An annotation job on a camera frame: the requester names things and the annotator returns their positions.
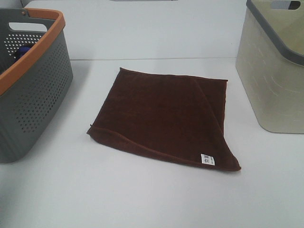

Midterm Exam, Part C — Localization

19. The brown towel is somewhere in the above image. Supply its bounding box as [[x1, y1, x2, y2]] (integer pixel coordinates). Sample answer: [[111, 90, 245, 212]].
[[87, 68, 241, 171]]

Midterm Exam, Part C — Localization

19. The blue cloth in basket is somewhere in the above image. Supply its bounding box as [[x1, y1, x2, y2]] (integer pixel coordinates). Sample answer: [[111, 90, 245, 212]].
[[14, 46, 31, 60]]

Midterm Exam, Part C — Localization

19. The beige basket grey rim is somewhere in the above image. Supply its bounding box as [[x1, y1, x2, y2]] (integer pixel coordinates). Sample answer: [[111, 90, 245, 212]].
[[236, 0, 304, 133]]

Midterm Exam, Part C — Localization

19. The grey perforated basket orange rim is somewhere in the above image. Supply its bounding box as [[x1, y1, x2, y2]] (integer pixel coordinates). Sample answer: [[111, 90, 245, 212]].
[[0, 8, 73, 163]]

